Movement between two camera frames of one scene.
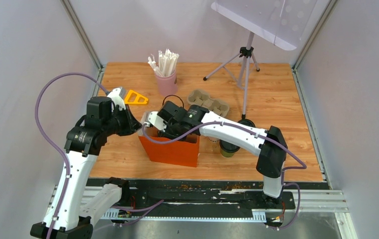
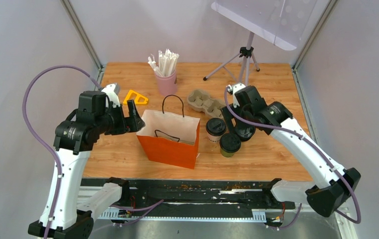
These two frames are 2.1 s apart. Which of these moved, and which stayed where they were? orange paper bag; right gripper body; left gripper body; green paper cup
Moved: right gripper body
Stayed: green paper cup; orange paper bag; left gripper body
